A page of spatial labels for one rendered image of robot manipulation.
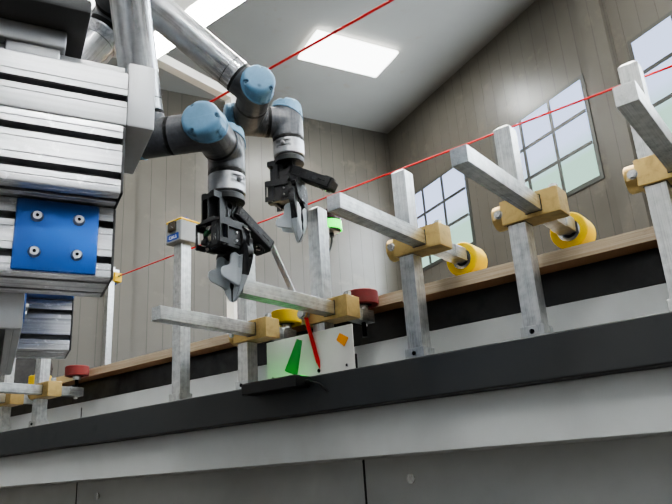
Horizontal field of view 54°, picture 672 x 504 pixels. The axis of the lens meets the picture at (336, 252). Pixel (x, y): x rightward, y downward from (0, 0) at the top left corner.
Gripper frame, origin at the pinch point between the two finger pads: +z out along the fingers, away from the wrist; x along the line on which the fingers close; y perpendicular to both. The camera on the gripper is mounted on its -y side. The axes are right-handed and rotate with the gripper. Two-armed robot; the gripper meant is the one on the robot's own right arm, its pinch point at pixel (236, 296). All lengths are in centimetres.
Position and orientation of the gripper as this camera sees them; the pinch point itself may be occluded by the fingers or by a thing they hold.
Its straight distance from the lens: 129.2
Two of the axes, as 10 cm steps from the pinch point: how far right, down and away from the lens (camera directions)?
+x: 7.8, -2.4, -5.8
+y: -6.2, -2.1, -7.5
